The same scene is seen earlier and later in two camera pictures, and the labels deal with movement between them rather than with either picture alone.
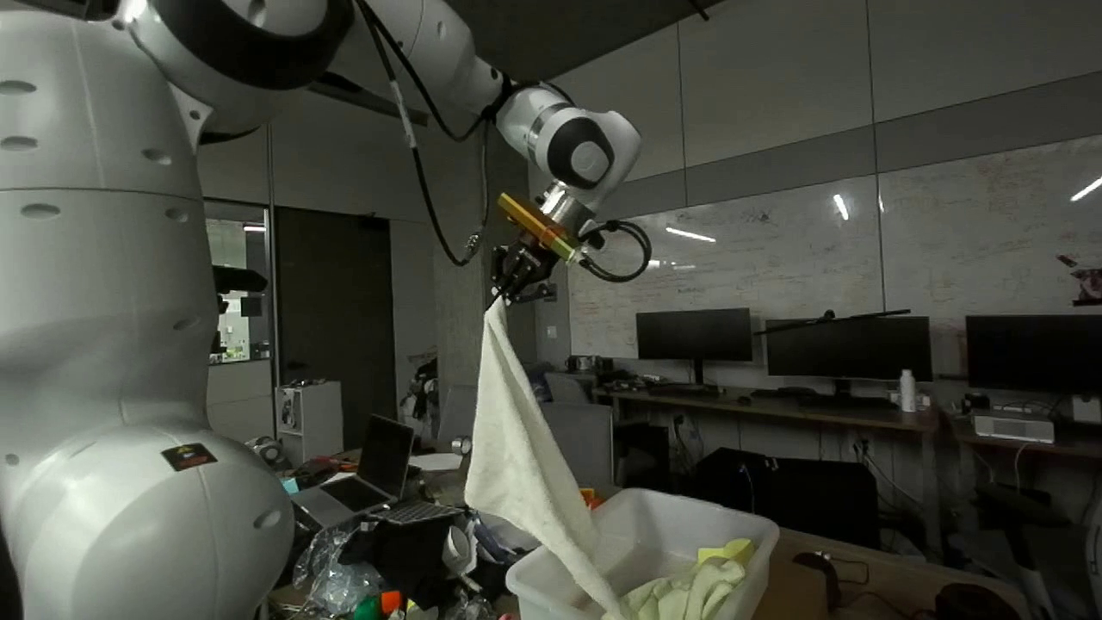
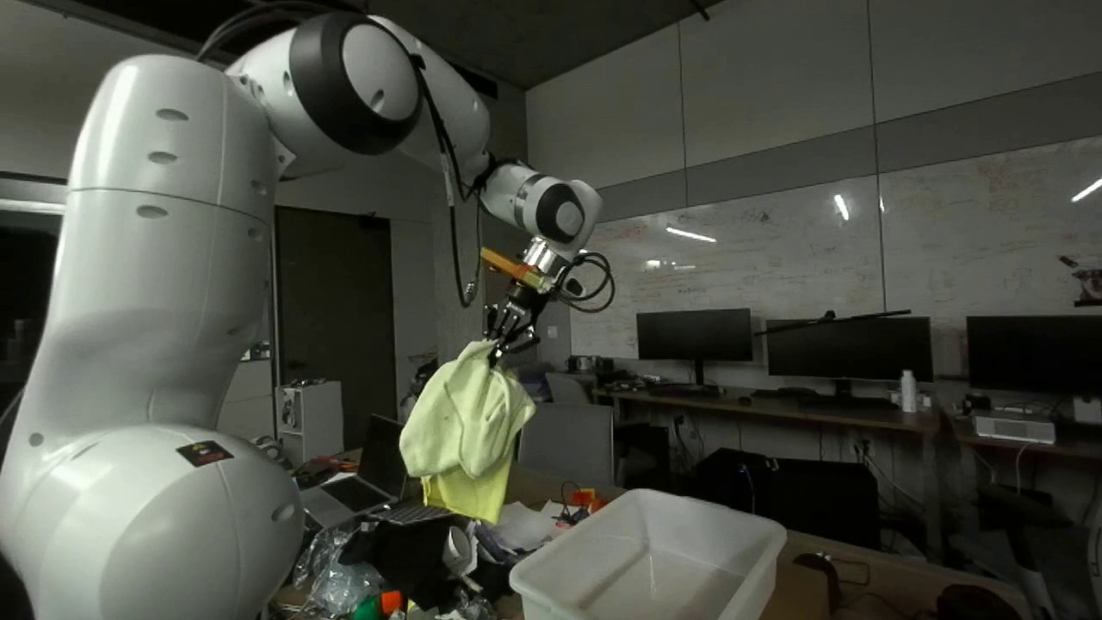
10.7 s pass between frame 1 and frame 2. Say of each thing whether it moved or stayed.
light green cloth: moved
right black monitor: stayed
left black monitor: stayed
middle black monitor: stayed
